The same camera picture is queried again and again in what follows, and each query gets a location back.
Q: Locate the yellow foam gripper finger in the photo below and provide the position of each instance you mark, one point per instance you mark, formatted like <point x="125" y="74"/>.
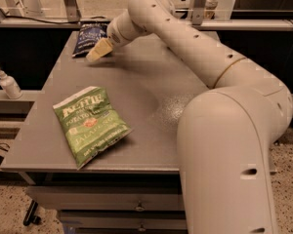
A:
<point x="102" y="48"/>

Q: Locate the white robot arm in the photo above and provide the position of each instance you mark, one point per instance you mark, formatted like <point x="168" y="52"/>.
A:
<point x="224" y="134"/>

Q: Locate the blue chip bag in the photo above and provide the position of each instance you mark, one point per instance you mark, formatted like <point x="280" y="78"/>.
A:
<point x="88" y="36"/>

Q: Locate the green Kettle chip bag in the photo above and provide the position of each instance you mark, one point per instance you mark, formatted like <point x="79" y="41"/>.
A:
<point x="90" y="124"/>

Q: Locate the white pump dispenser bottle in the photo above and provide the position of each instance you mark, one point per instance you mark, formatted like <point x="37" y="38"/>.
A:
<point x="9" y="85"/>

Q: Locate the grey drawer cabinet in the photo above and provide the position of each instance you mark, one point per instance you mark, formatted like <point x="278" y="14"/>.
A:
<point x="150" y="88"/>

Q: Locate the upper drawer knob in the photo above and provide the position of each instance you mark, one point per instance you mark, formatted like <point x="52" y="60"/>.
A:
<point x="140" y="207"/>

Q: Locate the drawer knob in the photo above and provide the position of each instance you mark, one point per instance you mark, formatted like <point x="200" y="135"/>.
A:
<point x="142" y="228"/>
<point x="140" y="207"/>

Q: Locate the black caster leg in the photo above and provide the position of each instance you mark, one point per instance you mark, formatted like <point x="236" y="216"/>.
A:
<point x="31" y="217"/>

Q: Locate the lower drawer knob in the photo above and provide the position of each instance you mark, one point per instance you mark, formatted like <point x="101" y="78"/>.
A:
<point x="142" y="228"/>

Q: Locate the metal bracket left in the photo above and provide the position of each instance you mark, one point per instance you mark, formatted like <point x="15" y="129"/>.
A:
<point x="72" y="10"/>

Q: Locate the metal bracket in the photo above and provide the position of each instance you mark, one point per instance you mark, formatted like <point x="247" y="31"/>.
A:
<point x="72" y="10"/>
<point x="197" y="11"/>

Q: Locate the metal bracket right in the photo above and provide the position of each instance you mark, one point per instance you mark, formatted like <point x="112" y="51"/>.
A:
<point x="197" y="11"/>

